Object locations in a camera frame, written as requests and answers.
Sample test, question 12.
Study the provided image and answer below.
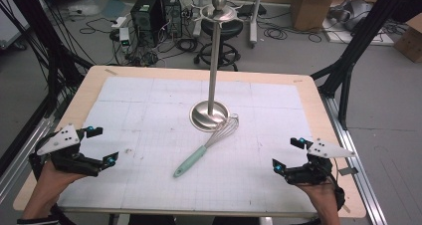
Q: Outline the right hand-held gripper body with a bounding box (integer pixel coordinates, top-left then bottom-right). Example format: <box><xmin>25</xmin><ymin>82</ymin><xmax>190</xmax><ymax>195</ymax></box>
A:
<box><xmin>284</xmin><ymin>137</ymin><xmax>356</xmax><ymax>186</ymax></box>

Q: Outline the tall cardboard box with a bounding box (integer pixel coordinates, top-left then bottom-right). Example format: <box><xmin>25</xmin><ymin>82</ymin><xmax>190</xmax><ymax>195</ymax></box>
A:
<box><xmin>291</xmin><ymin>0</ymin><xmax>341</xmax><ymax>32</ymax></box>

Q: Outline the grey and white headset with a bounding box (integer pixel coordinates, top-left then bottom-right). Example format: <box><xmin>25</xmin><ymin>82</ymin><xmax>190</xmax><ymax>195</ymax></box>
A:
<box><xmin>327</xmin><ymin>0</ymin><xmax>375</xmax><ymax>32</ymax></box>

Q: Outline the black round stool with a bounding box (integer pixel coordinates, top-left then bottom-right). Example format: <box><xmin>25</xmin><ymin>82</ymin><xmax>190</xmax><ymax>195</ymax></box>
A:
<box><xmin>193</xmin><ymin>18</ymin><xmax>245</xmax><ymax>73</ymax></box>

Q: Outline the white power strip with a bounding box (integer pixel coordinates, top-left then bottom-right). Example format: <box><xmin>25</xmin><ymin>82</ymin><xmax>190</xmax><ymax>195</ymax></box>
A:
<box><xmin>110</xmin><ymin>16</ymin><xmax>129</xmax><ymax>31</ymax></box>

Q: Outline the aluminium rail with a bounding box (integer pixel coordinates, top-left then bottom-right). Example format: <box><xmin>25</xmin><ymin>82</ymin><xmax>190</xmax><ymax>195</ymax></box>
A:
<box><xmin>318</xmin><ymin>95</ymin><xmax>388</xmax><ymax>225</ymax></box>
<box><xmin>0</xmin><ymin>94</ymin><xmax>66</xmax><ymax>204</ymax></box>

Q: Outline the black sleeve cuff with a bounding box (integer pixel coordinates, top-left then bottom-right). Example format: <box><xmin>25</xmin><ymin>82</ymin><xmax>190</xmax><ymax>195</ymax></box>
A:
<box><xmin>16</xmin><ymin>214</ymin><xmax>62</xmax><ymax>225</ymax></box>

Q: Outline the person's right hand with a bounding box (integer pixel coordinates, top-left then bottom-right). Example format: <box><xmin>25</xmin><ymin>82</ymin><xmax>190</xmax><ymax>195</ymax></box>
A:
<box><xmin>295</xmin><ymin>180</ymin><xmax>339</xmax><ymax>213</ymax></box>

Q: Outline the large black computer tower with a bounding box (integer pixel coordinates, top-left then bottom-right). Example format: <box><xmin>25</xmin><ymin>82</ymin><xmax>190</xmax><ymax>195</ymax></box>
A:
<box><xmin>129</xmin><ymin>0</ymin><xmax>164</xmax><ymax>48</ymax></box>

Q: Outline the white box with green light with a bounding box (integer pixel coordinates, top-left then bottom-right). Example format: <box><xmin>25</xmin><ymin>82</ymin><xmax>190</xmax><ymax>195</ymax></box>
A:
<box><xmin>117</xmin><ymin>27</ymin><xmax>131</xmax><ymax>48</ymax></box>

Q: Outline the black metal frame stand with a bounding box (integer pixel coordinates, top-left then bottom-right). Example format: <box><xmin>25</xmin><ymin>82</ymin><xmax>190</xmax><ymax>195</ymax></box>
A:
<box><xmin>310</xmin><ymin>0</ymin><xmax>422</xmax><ymax>130</ymax></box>
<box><xmin>0</xmin><ymin>0</ymin><xmax>95</xmax><ymax>119</ymax></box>

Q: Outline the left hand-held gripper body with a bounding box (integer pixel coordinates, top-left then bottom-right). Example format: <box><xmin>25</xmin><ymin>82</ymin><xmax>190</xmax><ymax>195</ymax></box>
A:
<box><xmin>29</xmin><ymin>123</ymin><xmax>104</xmax><ymax>181</ymax></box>

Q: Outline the white flat board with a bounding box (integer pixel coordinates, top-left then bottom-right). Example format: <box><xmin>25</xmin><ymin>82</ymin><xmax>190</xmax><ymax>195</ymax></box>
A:
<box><xmin>321</xmin><ymin>18</ymin><xmax>396</xmax><ymax>48</ymax></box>

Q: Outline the whisk with mint green handle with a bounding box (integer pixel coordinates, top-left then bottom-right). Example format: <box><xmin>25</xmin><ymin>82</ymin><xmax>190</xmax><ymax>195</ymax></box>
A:
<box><xmin>172</xmin><ymin>113</ymin><xmax>240</xmax><ymax>179</ymax></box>

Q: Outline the steel utensil stand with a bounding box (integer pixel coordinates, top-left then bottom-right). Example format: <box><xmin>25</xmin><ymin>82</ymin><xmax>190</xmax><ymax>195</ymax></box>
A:
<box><xmin>188</xmin><ymin>0</ymin><xmax>249</xmax><ymax>133</ymax></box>

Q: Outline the black floor cable coil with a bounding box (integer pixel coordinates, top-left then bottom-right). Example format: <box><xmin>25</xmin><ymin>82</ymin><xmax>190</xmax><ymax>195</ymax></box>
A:
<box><xmin>174</xmin><ymin>37</ymin><xmax>199</xmax><ymax>54</ymax></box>

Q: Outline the small cardboard box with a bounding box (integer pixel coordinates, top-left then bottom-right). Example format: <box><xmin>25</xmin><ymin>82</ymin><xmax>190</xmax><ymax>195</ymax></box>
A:
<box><xmin>393</xmin><ymin>13</ymin><xmax>422</xmax><ymax>64</ymax></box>

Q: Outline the white grid paper mat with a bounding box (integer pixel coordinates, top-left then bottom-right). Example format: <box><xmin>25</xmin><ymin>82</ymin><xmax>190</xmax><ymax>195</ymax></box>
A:
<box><xmin>57</xmin><ymin>76</ymin><xmax>318</xmax><ymax>215</ymax></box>

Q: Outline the grey tape strip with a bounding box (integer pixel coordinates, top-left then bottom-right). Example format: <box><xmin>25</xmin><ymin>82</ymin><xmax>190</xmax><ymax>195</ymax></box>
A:
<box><xmin>337</xmin><ymin>166</ymin><xmax>359</xmax><ymax>177</ymax></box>

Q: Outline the white metal stand leg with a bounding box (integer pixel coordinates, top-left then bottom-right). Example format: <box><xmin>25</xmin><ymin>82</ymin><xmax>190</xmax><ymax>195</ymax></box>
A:
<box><xmin>248</xmin><ymin>0</ymin><xmax>265</xmax><ymax>49</ymax></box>

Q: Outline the person's left hand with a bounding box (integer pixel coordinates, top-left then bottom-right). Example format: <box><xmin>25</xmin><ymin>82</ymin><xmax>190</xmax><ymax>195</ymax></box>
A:
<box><xmin>32</xmin><ymin>160</ymin><xmax>88</xmax><ymax>201</ymax></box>

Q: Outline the black wrist strap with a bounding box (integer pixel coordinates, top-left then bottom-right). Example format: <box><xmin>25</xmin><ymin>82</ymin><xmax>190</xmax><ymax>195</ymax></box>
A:
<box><xmin>330</xmin><ymin>184</ymin><xmax>346</xmax><ymax>213</ymax></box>

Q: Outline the slim black computer tower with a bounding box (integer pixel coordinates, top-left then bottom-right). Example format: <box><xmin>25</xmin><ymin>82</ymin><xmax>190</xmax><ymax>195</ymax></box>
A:
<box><xmin>160</xmin><ymin>0</ymin><xmax>184</xmax><ymax>39</ymax></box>

